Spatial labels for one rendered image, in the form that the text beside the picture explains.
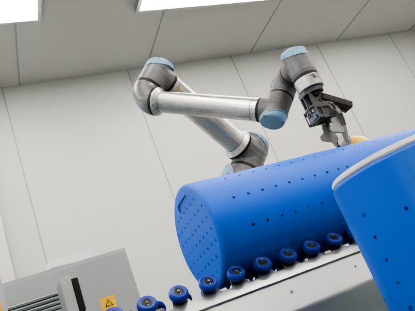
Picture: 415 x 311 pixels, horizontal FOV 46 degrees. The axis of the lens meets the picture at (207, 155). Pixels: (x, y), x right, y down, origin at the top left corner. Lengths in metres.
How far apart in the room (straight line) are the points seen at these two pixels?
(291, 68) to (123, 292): 1.54
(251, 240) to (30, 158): 3.27
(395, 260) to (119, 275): 1.97
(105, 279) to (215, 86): 2.81
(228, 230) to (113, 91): 3.62
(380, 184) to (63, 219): 3.41
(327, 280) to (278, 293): 0.14
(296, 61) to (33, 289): 1.72
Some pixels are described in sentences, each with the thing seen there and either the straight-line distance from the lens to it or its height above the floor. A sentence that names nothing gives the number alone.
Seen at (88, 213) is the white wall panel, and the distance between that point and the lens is 4.11.
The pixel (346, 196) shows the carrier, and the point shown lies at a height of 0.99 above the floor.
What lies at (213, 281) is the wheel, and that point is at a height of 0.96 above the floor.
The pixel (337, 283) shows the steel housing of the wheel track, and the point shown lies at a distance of 1.26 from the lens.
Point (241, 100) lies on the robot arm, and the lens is 1.75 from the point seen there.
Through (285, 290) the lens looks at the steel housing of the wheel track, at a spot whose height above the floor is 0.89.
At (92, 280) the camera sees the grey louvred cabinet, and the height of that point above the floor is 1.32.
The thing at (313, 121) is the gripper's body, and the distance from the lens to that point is 1.62.
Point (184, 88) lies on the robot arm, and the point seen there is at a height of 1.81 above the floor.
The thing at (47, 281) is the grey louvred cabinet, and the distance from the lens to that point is 2.66.
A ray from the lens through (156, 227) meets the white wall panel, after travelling 4.15.
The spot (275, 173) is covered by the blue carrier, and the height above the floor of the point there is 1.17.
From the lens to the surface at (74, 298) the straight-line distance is 1.13.
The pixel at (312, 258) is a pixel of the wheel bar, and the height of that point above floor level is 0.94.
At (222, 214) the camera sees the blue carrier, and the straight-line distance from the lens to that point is 1.16.
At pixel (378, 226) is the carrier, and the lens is 0.90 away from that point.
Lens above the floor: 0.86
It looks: 19 degrees up
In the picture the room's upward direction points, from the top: 22 degrees counter-clockwise
